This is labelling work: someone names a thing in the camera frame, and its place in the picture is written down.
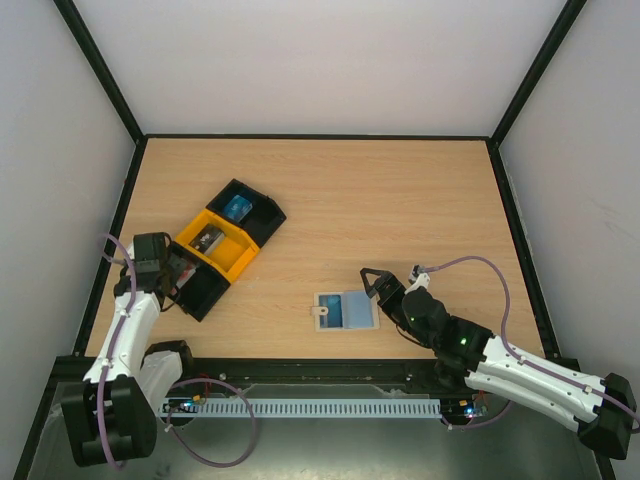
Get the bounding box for yellow bin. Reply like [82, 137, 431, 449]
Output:
[175, 209, 260, 284]

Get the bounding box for black bin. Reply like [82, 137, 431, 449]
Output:
[206, 179, 287, 248]
[169, 244, 231, 321]

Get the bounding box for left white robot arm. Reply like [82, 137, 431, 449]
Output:
[61, 232, 191, 470]

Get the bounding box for black bin near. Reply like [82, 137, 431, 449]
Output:
[169, 244, 231, 321]

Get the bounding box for white slotted cable duct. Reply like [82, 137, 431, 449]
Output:
[159, 398, 442, 419]

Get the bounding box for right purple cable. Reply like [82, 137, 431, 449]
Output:
[419, 255, 640, 431]

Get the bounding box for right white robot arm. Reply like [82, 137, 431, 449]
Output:
[360, 267, 639, 460]

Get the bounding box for black card in bin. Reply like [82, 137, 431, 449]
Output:
[189, 224, 225, 256]

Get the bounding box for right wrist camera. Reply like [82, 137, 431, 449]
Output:
[405, 264, 431, 294]

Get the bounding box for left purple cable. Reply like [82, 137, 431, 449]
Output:
[97, 233, 139, 471]

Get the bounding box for purple cable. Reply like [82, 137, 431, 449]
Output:
[419, 255, 640, 431]
[97, 233, 139, 471]

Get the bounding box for light blue card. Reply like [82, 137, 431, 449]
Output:
[342, 291, 376, 330]

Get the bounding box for blue card in bin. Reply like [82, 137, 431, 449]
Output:
[223, 194, 253, 223]

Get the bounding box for translucent plastic card holder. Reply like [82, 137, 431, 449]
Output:
[310, 290, 380, 332]

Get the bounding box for black enclosure frame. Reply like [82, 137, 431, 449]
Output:
[0, 0, 640, 480]

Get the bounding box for dark blue card in holder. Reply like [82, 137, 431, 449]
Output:
[318, 294, 343, 329]

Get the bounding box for black bin far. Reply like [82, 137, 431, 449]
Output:
[206, 179, 287, 248]

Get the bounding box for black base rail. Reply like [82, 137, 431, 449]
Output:
[189, 357, 481, 396]

